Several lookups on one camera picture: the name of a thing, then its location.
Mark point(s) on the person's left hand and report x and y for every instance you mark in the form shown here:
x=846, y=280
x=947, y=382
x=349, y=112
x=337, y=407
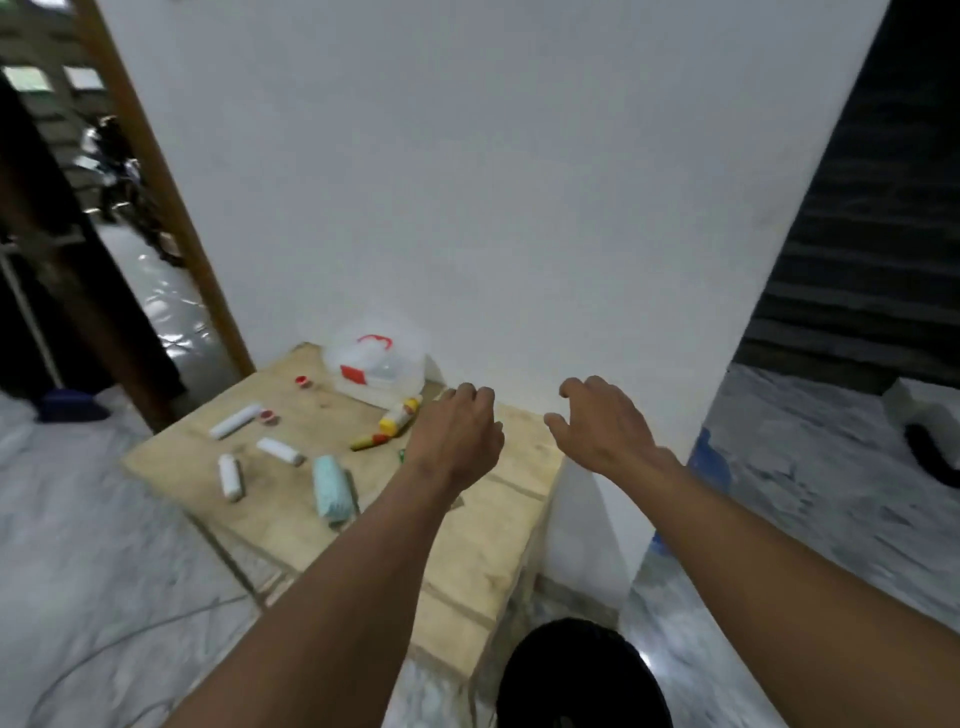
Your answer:
x=457, y=439

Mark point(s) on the person's right hand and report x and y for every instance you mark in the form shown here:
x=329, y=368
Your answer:
x=607, y=431

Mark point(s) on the small yellow bottle red cap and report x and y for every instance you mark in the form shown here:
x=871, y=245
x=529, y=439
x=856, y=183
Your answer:
x=369, y=442

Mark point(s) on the long printed gauze roll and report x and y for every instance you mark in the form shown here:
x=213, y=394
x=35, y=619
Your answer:
x=235, y=421

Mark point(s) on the black round object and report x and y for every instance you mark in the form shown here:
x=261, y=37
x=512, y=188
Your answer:
x=577, y=675

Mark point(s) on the black curved object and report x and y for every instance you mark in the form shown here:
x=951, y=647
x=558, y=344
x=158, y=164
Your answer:
x=926, y=454

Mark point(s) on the blue plastic object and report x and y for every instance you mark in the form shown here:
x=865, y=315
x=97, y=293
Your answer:
x=709, y=461

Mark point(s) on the short white gauze roll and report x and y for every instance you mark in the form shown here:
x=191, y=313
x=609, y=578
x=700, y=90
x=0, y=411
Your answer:
x=230, y=477
x=280, y=451

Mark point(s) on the light brown door frame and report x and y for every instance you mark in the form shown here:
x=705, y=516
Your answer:
x=165, y=195

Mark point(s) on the yellow bottle white cap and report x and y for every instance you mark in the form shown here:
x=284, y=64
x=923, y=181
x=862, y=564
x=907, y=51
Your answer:
x=397, y=417

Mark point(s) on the person's left forearm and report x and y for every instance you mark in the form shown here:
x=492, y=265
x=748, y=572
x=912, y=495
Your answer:
x=337, y=600

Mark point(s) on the white foam block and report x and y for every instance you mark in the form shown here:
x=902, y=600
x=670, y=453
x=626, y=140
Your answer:
x=915, y=401

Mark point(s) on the person's right forearm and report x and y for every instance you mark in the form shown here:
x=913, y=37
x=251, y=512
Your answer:
x=787, y=600

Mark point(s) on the teal striped bandage pack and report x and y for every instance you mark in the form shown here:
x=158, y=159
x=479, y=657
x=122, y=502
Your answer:
x=334, y=487

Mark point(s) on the dark brown door post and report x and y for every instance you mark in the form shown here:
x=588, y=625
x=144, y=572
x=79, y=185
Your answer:
x=82, y=300

